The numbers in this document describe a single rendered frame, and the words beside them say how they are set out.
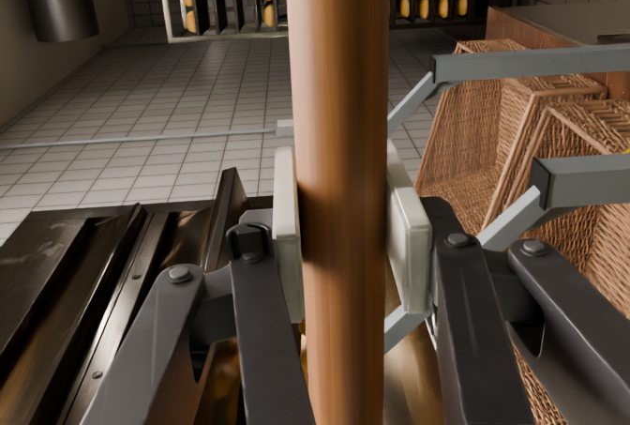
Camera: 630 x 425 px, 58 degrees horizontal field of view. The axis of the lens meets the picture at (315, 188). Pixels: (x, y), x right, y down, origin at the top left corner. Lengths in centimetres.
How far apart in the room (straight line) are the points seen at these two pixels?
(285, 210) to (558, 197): 49
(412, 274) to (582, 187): 49
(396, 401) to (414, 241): 103
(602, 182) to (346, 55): 51
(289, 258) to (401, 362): 109
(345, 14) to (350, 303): 10
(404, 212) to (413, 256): 1
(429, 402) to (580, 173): 65
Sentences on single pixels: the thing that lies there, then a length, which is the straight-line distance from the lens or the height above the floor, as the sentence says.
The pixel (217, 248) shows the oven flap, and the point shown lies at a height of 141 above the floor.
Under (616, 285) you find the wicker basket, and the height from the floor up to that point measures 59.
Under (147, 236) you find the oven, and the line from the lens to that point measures 177.
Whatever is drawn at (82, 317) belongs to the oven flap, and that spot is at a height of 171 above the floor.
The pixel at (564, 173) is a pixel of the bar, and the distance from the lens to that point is 63.
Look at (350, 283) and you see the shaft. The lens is 19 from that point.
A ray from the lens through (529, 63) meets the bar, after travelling 110.
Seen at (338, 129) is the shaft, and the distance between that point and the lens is 17.
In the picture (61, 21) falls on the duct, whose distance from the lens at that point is 327.
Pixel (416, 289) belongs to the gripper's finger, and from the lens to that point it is 17.
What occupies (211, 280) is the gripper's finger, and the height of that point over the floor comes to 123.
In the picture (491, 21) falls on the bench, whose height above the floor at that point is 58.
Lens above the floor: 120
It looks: 1 degrees down
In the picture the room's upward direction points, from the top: 94 degrees counter-clockwise
